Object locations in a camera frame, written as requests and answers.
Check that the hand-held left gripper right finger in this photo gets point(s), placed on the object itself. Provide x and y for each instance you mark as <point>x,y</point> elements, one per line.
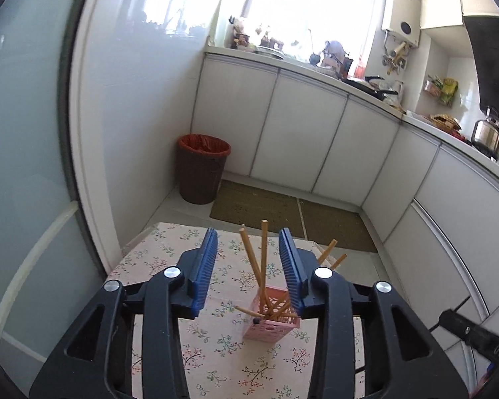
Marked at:
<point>291,274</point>

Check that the black frying pan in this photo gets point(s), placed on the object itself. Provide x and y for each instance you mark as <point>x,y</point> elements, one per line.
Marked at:
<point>372,87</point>

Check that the black ladle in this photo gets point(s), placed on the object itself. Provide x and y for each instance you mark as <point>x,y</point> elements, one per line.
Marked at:
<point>314,56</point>

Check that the white water heater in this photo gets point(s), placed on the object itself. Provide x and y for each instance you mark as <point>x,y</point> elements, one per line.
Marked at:
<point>399,12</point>

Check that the steel kettle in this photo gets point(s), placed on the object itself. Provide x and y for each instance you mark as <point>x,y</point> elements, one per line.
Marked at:
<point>487,137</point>

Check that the kitchen window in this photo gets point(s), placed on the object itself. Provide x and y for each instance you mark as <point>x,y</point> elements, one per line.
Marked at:
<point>307,8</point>

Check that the brown trash bin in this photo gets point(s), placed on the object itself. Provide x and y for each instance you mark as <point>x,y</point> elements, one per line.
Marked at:
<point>199,174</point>

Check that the floral tablecloth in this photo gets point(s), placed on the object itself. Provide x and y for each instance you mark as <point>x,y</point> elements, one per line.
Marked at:
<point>233,365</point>

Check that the frosted glass door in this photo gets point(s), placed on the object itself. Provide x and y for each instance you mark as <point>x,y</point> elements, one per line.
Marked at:
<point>25,133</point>

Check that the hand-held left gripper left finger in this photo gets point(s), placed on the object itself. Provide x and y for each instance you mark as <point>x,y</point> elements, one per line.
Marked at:
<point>203,274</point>

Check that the black range hood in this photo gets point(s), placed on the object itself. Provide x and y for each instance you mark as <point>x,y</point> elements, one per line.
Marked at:
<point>495,58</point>

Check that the pink perforated basket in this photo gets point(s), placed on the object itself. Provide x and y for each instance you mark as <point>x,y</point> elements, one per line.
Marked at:
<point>270,332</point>

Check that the white kitchen counter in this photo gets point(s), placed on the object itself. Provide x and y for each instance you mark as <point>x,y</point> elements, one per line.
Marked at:
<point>249,56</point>

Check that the white kitchen base cabinets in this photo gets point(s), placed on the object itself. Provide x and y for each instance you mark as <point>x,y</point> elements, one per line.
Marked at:
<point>303,133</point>

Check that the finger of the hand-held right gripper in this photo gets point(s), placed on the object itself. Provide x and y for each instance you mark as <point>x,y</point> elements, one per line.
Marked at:
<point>468,329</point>

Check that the rack of seasoning packets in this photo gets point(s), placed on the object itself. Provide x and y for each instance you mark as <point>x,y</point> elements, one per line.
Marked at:
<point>447,89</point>

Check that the pile of bamboo chopsticks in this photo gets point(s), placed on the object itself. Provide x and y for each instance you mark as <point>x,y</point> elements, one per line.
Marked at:
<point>253,257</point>

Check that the olive floor mat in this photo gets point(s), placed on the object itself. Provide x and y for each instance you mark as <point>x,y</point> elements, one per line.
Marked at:
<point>253,208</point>
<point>337,224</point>

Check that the woven food basket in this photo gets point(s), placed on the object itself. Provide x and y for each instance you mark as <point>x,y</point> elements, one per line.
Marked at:
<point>443,121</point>

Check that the windowsill ornaments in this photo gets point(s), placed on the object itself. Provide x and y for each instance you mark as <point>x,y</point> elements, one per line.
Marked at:
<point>243,37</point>

